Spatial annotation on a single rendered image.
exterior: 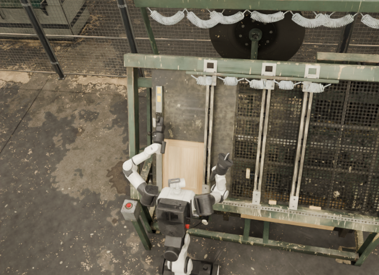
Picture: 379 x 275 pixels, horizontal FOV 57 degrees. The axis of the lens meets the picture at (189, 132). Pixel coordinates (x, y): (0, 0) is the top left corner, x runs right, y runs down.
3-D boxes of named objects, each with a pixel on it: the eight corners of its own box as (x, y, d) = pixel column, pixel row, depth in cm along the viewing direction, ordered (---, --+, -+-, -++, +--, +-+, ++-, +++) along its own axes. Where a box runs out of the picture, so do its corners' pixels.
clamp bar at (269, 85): (250, 199, 304) (248, 214, 281) (263, 61, 266) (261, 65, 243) (261, 201, 302) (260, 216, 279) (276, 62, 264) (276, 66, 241)
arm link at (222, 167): (228, 168, 243) (223, 177, 252) (236, 161, 249) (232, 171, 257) (215, 156, 248) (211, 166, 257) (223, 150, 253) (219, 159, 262)
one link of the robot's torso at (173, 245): (179, 264, 264) (178, 246, 256) (162, 261, 267) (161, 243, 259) (187, 237, 288) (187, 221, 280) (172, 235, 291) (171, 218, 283)
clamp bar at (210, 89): (201, 193, 312) (195, 207, 290) (206, 58, 274) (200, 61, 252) (212, 194, 310) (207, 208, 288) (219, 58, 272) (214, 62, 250)
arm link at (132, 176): (124, 172, 287) (140, 191, 277) (117, 169, 275) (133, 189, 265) (135, 162, 287) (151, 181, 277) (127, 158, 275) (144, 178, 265)
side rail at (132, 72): (134, 181, 331) (129, 186, 321) (131, 64, 296) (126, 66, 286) (140, 182, 330) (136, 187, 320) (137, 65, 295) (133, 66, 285)
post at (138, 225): (145, 249, 376) (129, 217, 318) (146, 244, 379) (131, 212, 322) (150, 250, 374) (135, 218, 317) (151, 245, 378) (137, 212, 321)
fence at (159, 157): (157, 187, 321) (156, 190, 317) (157, 85, 290) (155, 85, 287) (163, 188, 320) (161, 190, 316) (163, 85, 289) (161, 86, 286)
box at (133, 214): (125, 220, 317) (120, 211, 303) (129, 208, 325) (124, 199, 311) (137, 222, 315) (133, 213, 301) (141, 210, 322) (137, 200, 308)
